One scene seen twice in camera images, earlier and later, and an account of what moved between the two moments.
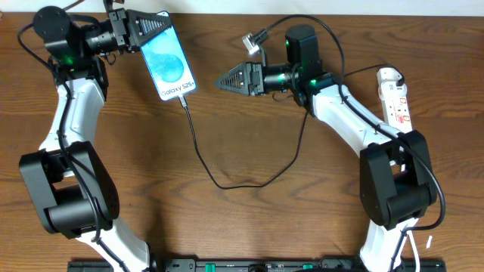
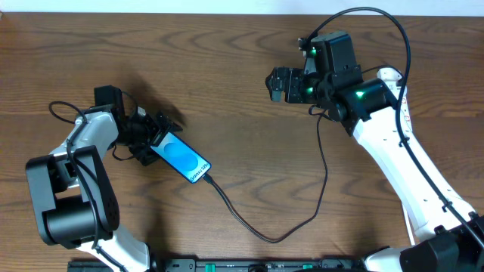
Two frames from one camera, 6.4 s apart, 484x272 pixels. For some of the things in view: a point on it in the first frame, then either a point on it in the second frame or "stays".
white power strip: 392,92 stays
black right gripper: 255,78 -> 289,85
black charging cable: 398,73 -> 305,224
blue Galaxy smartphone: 168,64 -> 181,157
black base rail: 257,265 stays
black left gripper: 117,29 -> 153,137
